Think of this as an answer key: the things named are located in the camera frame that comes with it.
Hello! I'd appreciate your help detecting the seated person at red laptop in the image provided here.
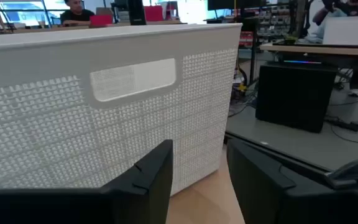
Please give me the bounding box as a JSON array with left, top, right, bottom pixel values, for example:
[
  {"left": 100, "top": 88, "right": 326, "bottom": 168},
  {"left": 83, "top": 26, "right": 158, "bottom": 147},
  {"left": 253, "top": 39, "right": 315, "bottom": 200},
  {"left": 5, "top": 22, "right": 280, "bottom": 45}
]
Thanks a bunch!
[{"left": 60, "top": 0, "right": 96, "bottom": 27}]

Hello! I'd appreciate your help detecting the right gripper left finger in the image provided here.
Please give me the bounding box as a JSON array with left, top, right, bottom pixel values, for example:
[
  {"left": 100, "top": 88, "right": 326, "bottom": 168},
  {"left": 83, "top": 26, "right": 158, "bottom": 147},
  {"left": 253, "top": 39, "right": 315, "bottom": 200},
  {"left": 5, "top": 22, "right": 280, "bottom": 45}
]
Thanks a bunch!
[{"left": 100, "top": 139, "right": 174, "bottom": 224}]

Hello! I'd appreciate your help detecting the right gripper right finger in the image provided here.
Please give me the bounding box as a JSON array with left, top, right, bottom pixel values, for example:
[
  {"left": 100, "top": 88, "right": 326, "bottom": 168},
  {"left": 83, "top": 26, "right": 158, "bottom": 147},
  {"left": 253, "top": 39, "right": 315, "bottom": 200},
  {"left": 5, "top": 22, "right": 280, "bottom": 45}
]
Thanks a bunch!
[{"left": 227, "top": 138, "right": 296, "bottom": 224}]

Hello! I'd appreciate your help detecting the red box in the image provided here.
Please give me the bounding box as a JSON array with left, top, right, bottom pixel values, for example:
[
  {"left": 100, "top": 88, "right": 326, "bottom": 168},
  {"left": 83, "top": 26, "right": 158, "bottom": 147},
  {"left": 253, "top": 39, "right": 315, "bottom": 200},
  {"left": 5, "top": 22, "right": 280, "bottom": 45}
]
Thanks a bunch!
[{"left": 144, "top": 4, "right": 165, "bottom": 22}]

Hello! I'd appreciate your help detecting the black computer tower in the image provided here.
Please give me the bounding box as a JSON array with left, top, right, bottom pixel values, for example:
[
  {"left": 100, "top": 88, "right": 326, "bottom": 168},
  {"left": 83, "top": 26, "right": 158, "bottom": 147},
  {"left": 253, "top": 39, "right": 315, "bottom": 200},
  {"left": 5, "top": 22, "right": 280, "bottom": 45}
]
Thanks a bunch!
[{"left": 255, "top": 61, "right": 339, "bottom": 134}]

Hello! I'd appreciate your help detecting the wooden desk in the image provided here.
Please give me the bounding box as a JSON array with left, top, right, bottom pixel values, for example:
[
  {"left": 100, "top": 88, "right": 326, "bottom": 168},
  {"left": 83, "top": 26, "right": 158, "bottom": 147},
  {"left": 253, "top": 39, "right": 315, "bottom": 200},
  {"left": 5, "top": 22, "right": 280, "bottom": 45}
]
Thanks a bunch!
[{"left": 259, "top": 42, "right": 358, "bottom": 59}]

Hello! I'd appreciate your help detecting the black frame clamp handle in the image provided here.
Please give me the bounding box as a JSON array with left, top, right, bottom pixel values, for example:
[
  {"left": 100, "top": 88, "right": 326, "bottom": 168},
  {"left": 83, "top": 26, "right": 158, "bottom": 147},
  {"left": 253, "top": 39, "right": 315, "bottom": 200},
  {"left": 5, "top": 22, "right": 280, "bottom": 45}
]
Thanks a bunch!
[{"left": 325, "top": 156, "right": 358, "bottom": 190}]

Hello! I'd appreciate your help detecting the black upright speaker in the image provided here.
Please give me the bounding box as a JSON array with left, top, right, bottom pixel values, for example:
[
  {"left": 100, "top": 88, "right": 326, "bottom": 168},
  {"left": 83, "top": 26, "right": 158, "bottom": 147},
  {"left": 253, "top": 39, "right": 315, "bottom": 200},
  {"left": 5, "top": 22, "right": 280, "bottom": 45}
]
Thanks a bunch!
[{"left": 127, "top": 0, "right": 147, "bottom": 26}]

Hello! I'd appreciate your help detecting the white laptop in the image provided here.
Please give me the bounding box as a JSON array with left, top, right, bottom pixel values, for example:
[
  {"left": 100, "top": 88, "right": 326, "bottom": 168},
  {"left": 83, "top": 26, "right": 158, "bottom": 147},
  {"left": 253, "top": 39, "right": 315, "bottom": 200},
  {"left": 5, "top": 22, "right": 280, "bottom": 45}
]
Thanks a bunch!
[{"left": 321, "top": 15, "right": 358, "bottom": 46}]

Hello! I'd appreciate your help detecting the black power strip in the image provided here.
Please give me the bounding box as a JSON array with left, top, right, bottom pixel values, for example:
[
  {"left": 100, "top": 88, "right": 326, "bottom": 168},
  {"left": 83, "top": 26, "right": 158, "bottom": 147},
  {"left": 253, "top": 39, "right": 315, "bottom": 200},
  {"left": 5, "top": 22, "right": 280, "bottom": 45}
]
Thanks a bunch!
[{"left": 324, "top": 118, "right": 358, "bottom": 133}]

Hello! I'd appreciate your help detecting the small green plant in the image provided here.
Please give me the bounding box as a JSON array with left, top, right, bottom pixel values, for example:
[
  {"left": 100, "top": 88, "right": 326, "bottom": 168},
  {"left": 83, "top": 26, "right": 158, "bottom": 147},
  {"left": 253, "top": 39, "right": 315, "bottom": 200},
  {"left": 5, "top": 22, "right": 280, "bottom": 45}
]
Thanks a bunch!
[{"left": 283, "top": 35, "right": 298, "bottom": 46}]

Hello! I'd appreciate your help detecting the white perforated plastic laundry basket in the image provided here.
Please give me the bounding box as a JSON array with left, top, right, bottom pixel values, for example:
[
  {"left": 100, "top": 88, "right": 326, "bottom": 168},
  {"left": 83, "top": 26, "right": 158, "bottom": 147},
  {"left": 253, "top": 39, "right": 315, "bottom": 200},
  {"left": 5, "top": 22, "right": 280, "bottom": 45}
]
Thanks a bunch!
[{"left": 0, "top": 23, "right": 243, "bottom": 197}]

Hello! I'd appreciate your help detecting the person at white laptop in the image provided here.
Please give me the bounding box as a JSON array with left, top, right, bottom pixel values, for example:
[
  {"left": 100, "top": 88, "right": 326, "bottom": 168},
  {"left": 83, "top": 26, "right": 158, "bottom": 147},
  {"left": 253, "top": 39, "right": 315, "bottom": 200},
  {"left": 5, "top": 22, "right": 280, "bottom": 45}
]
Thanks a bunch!
[{"left": 311, "top": 0, "right": 358, "bottom": 98}]

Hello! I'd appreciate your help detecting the long wooden workbench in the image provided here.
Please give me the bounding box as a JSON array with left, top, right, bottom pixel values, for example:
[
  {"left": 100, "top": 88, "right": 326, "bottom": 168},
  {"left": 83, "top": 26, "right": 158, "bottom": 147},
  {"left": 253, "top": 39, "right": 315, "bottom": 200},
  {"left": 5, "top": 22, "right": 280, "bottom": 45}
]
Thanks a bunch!
[{"left": 9, "top": 19, "right": 188, "bottom": 34}]

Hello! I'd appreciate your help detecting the black aluminium table frame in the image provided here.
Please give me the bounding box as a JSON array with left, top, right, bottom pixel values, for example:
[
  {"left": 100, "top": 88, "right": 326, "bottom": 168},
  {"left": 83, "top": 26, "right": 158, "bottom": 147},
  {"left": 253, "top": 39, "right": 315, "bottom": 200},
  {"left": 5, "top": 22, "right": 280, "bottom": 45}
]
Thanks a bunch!
[{"left": 224, "top": 131, "right": 335, "bottom": 178}]

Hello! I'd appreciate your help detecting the black monitor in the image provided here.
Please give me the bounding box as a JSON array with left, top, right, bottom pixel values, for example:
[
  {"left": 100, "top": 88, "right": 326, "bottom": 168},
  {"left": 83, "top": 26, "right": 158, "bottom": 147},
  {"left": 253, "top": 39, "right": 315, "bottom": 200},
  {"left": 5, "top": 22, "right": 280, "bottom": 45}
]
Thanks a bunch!
[{"left": 206, "top": 0, "right": 267, "bottom": 12}]

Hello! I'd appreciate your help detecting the parts storage rack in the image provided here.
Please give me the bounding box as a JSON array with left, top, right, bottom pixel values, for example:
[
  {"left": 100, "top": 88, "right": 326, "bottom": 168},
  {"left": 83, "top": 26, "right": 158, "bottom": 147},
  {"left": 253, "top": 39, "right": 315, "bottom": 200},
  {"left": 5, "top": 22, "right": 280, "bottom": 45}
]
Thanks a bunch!
[{"left": 237, "top": 4, "right": 292, "bottom": 48}]

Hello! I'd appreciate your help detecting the red laptop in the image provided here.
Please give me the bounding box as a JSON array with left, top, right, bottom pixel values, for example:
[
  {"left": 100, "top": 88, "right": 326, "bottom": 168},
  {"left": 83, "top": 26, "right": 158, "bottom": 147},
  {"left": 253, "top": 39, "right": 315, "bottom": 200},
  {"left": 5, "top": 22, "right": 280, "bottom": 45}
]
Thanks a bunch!
[{"left": 89, "top": 14, "right": 114, "bottom": 27}]

